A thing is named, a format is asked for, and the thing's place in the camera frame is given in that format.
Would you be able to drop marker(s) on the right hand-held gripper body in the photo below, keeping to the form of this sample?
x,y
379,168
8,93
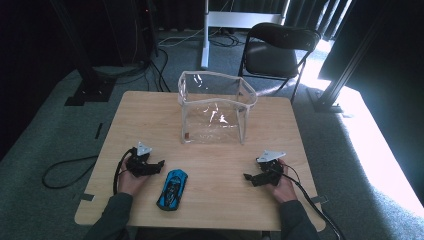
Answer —
x,y
272,171

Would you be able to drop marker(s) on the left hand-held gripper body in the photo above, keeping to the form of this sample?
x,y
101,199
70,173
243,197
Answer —
x,y
140,165

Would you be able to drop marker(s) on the blue toy car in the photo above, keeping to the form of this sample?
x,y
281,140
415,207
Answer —
x,y
171,190

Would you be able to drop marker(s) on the clear plastic bag beige trim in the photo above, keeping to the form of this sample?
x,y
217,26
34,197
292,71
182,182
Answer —
x,y
213,123

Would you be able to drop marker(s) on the person's left hand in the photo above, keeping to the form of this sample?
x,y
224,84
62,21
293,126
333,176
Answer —
x,y
128,183

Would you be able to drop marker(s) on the person's right hand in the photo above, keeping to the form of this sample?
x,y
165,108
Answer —
x,y
285,193

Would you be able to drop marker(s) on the black tape strip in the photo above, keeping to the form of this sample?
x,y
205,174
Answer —
x,y
98,130

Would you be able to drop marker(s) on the grey tape piece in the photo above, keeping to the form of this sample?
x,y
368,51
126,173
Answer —
x,y
319,199
87,197

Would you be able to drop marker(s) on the black stand with flat base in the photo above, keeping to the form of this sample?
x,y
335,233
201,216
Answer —
x,y
90,91

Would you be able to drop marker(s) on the black aluminium profile stand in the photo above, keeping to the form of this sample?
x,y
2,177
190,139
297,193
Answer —
x,y
333,90

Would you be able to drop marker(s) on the black folding chair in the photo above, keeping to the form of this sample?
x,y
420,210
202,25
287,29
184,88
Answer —
x,y
271,58

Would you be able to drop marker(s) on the dark curtain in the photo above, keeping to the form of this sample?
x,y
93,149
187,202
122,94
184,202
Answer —
x,y
383,100

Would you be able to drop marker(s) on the dark equipment rack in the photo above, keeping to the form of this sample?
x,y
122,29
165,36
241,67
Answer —
x,y
130,33

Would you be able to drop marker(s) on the white metal desk frame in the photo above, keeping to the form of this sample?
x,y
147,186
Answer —
x,y
206,40

